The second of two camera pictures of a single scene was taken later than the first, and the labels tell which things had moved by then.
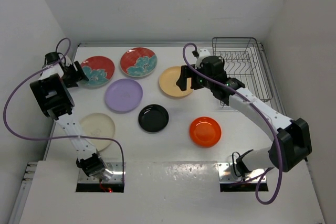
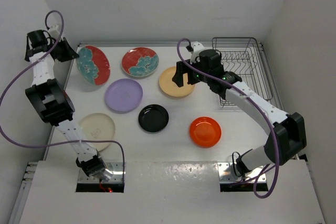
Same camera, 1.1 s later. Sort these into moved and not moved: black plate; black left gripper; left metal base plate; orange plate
Moved: black left gripper
Not moved: orange plate; left metal base plate; black plate
